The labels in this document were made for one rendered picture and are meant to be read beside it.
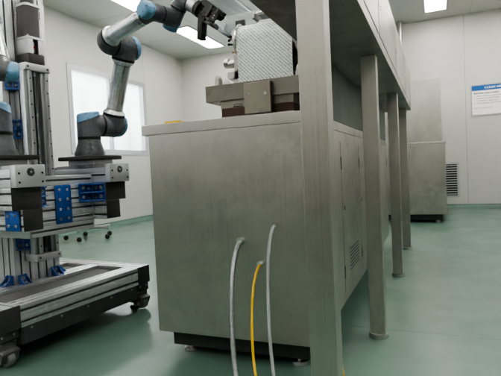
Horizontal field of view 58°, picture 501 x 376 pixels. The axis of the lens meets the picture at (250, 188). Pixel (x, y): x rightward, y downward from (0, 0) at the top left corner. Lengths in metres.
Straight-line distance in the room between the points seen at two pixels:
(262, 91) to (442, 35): 6.03
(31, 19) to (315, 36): 1.69
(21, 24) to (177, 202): 1.19
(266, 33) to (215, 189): 0.67
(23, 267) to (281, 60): 1.52
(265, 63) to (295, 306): 0.95
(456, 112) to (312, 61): 6.37
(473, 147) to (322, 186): 6.38
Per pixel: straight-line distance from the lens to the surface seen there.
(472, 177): 7.29
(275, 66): 1.85
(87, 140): 2.42
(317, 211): 0.97
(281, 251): 1.56
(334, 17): 1.41
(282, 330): 1.63
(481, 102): 7.33
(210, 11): 2.07
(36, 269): 2.44
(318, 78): 0.98
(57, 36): 6.35
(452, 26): 7.53
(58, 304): 2.12
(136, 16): 2.15
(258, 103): 1.61
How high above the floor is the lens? 0.71
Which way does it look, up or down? 2 degrees down
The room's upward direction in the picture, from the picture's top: 3 degrees counter-clockwise
